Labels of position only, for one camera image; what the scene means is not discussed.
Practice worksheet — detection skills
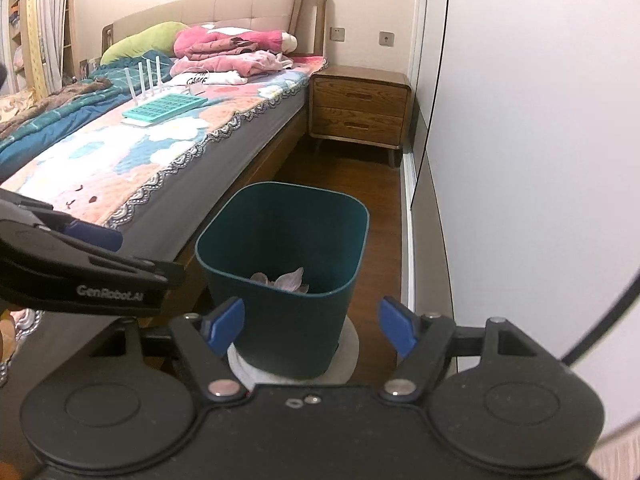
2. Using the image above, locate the dark teal trash bin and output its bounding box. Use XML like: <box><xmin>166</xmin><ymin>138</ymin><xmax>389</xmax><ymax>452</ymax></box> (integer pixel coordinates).
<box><xmin>195</xmin><ymin>182</ymin><xmax>370</xmax><ymax>368</ymax></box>

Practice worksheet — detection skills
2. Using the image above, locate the person left hand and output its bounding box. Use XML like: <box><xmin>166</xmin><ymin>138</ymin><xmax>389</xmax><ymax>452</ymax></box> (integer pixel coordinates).
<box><xmin>0</xmin><ymin>310</ymin><xmax>22</xmax><ymax>363</ymax></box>

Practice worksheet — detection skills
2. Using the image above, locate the teal grid rack tray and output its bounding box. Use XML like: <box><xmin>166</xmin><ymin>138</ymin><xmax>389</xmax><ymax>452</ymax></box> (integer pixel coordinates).
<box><xmin>122</xmin><ymin>56</ymin><xmax>208</xmax><ymax>128</ymax></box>

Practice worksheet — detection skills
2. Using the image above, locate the teal quilt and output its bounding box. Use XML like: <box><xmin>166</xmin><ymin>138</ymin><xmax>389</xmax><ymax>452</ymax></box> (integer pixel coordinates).
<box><xmin>1</xmin><ymin>51</ymin><xmax>174</xmax><ymax>180</ymax></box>

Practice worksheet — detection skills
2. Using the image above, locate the bed with floral blanket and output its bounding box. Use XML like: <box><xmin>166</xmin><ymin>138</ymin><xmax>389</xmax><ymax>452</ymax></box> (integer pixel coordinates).
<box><xmin>0</xmin><ymin>0</ymin><xmax>330</xmax><ymax>386</ymax></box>

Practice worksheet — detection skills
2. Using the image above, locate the green pillow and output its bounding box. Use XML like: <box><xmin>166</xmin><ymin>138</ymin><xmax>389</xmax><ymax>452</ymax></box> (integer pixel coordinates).
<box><xmin>101</xmin><ymin>22</ymin><xmax>189</xmax><ymax>65</ymax></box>

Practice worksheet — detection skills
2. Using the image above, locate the white wardrobe sliding door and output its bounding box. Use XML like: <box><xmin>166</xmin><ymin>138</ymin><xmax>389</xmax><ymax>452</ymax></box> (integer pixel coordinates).
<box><xmin>404</xmin><ymin>0</ymin><xmax>639</xmax><ymax>356</ymax></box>

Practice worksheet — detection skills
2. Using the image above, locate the wooden bedside nightstand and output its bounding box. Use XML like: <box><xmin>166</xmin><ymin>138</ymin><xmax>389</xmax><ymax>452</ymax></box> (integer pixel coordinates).
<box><xmin>308</xmin><ymin>65</ymin><xmax>413</xmax><ymax>167</ymax></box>

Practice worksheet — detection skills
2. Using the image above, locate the pink folded blankets pile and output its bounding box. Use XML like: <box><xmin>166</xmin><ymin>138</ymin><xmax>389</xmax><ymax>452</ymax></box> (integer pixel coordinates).
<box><xmin>170</xmin><ymin>26</ymin><xmax>298</xmax><ymax>78</ymax></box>

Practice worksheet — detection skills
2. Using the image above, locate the beige padded headboard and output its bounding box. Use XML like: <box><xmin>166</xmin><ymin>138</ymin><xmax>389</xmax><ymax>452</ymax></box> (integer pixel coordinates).
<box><xmin>102</xmin><ymin>0</ymin><xmax>326</xmax><ymax>55</ymax></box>

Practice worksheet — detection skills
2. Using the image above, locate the wall power socket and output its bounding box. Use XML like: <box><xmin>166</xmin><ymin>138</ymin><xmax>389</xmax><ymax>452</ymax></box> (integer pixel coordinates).
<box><xmin>378</xmin><ymin>30</ymin><xmax>395</xmax><ymax>48</ymax></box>

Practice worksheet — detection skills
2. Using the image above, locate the wall light switch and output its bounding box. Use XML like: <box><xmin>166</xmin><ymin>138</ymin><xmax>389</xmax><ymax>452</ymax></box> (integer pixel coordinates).
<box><xmin>330</xmin><ymin>27</ymin><xmax>345</xmax><ymax>42</ymax></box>

